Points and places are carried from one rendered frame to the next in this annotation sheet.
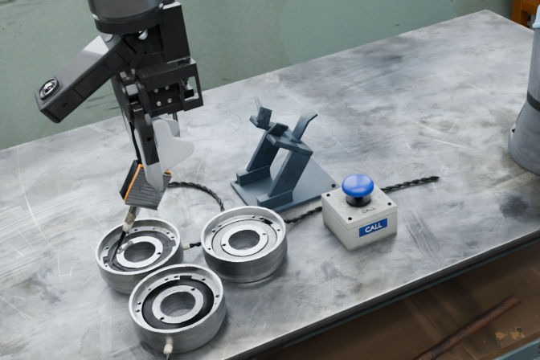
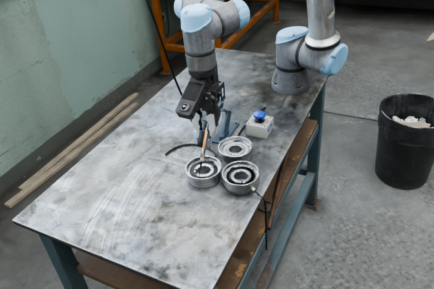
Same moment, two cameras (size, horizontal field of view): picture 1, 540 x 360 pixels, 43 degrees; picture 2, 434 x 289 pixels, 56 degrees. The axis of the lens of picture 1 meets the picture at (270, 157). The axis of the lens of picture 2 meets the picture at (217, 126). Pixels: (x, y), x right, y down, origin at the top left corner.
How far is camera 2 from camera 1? 0.76 m
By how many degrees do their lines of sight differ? 34
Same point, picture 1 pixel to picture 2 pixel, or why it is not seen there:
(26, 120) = not seen: outside the picture
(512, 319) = (292, 152)
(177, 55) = (216, 80)
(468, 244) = (296, 121)
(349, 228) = (266, 129)
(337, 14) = (86, 74)
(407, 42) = not seen: hidden behind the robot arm
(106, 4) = (206, 65)
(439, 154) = (256, 100)
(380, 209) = (270, 120)
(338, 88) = not seen: hidden behind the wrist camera
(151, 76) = (216, 89)
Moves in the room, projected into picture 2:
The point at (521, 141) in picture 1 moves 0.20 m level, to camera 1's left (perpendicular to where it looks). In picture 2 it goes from (282, 85) to (246, 107)
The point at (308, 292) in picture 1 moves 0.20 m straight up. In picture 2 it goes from (268, 155) to (268, 99)
